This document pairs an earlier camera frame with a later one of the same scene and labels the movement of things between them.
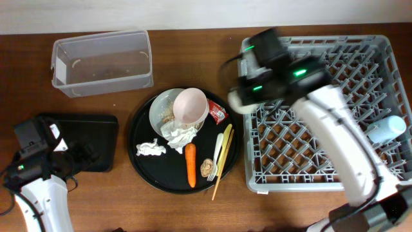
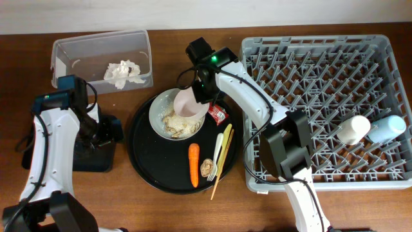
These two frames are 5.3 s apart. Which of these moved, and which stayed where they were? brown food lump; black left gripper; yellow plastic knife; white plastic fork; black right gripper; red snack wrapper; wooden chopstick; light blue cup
Moved: black right gripper; black left gripper
Stayed: white plastic fork; wooden chopstick; yellow plastic knife; light blue cup; red snack wrapper; brown food lump
